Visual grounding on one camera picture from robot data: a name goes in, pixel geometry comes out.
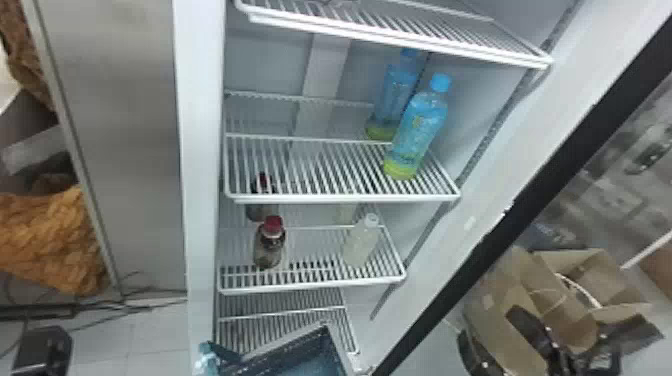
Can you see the brown cloth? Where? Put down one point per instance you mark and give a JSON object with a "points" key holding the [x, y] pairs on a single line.
{"points": [[21, 47], [47, 241]]}

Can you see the white bottle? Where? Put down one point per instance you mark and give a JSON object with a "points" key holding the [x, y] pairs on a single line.
{"points": [[360, 242]]}

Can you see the blue bottle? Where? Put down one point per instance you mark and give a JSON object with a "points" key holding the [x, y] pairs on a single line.
{"points": [[395, 94], [206, 363], [417, 128]]}

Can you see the brown bottle red cap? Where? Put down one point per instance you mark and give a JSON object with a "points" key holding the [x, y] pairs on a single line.
{"points": [[261, 185], [269, 244]]}

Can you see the fridge door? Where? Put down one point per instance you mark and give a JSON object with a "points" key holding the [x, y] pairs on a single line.
{"points": [[577, 149]]}

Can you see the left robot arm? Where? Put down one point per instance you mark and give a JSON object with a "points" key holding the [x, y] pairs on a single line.
{"points": [[44, 352]]}

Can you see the cardboard box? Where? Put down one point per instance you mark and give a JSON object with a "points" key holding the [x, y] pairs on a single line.
{"points": [[525, 283]]}

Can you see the white fridge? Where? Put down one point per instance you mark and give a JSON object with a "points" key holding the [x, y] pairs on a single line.
{"points": [[131, 157]]}

